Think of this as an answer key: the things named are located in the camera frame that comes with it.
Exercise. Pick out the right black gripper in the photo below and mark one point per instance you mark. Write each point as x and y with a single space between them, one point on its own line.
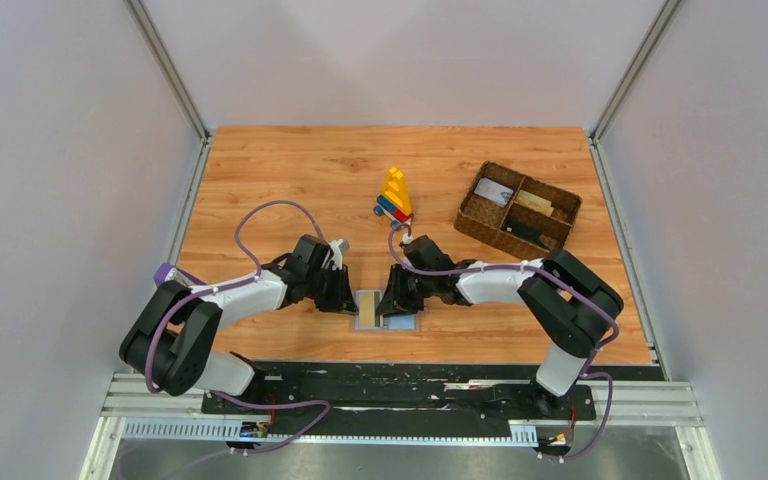
399 291

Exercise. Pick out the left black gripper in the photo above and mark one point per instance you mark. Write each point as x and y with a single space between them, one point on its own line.
334 290

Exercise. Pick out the beige card with stripe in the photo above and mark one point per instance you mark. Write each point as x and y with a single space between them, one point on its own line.
367 317

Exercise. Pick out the pink card holder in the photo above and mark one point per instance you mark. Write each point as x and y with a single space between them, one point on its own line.
398 323

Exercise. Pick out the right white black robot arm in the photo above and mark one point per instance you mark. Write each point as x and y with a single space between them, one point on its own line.
576 309

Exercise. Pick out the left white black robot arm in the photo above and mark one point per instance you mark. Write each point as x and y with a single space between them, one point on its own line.
172 338

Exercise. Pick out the black card in basket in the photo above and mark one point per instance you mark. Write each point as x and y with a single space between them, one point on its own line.
524 232

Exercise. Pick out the white card in basket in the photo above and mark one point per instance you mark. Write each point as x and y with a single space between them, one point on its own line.
493 191

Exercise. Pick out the gold card in basket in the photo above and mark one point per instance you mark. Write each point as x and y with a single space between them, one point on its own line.
534 202

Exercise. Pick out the purple box with card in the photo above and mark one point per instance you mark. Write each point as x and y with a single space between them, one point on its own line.
168 272

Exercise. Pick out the colourful toy block car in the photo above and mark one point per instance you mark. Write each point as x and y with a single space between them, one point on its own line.
394 202

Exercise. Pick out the woven brown divided basket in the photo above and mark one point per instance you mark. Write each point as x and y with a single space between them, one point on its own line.
483 221

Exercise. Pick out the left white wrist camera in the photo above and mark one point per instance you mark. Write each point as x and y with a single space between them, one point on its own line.
339 248

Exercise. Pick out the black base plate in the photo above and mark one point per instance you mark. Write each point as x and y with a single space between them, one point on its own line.
421 399

